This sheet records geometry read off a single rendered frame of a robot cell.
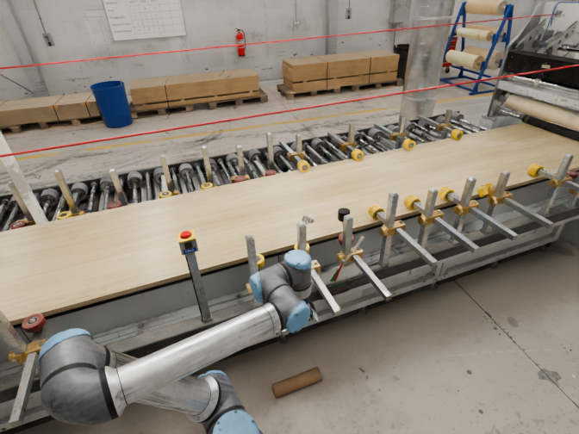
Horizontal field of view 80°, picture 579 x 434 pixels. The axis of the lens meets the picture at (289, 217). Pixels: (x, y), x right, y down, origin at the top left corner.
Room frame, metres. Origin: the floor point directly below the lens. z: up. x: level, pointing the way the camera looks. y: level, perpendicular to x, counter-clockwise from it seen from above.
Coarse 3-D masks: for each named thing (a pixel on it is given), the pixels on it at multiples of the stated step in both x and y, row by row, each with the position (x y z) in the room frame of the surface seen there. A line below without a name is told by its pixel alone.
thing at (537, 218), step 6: (504, 198) 1.71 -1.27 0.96; (510, 204) 1.67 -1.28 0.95; (516, 204) 1.64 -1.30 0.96; (516, 210) 1.62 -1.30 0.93; (522, 210) 1.59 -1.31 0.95; (528, 210) 1.58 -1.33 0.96; (528, 216) 1.55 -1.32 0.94; (534, 216) 1.52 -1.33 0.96; (540, 216) 1.51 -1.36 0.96; (540, 222) 1.48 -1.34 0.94; (546, 222) 1.46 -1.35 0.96; (552, 222) 1.46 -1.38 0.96
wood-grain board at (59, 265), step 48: (432, 144) 2.68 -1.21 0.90; (480, 144) 2.63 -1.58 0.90; (528, 144) 2.59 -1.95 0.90; (192, 192) 2.06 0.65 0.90; (240, 192) 2.03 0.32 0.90; (288, 192) 2.00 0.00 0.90; (336, 192) 1.97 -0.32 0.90; (384, 192) 1.94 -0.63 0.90; (0, 240) 1.61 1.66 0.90; (48, 240) 1.58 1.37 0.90; (96, 240) 1.56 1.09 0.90; (144, 240) 1.54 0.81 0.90; (240, 240) 1.50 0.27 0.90; (288, 240) 1.48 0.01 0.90; (0, 288) 1.21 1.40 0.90; (48, 288) 1.20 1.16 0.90; (96, 288) 1.18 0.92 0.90; (144, 288) 1.19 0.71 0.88
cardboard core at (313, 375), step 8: (296, 376) 1.19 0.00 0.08; (304, 376) 1.19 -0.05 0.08; (312, 376) 1.19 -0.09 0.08; (320, 376) 1.19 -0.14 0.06; (272, 384) 1.15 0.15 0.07; (280, 384) 1.14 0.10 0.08; (288, 384) 1.14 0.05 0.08; (296, 384) 1.15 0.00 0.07; (304, 384) 1.15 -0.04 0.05; (280, 392) 1.11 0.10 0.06; (288, 392) 1.12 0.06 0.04
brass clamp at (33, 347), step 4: (40, 340) 0.94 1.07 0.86; (44, 340) 0.94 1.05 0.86; (28, 344) 0.92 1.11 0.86; (32, 344) 0.92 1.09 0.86; (36, 344) 0.92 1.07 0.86; (28, 348) 0.90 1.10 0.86; (32, 348) 0.90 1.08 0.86; (36, 348) 0.90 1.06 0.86; (40, 348) 0.90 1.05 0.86; (12, 352) 0.89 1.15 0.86; (24, 352) 0.88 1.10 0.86; (28, 352) 0.88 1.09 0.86; (32, 352) 0.89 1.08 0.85; (12, 356) 0.87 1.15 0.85; (16, 356) 0.87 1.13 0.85; (20, 356) 0.87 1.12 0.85; (24, 356) 0.88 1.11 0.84; (12, 360) 0.86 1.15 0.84; (16, 360) 0.87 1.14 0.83; (20, 360) 0.87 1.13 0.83; (24, 360) 0.87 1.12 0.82
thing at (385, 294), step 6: (354, 258) 1.36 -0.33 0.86; (360, 258) 1.35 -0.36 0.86; (360, 264) 1.31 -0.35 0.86; (366, 270) 1.26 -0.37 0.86; (366, 276) 1.25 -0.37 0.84; (372, 276) 1.22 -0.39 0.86; (372, 282) 1.19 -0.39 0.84; (378, 282) 1.18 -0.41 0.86; (378, 288) 1.15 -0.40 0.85; (384, 288) 1.14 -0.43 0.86; (384, 294) 1.10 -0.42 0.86; (390, 294) 1.10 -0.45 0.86
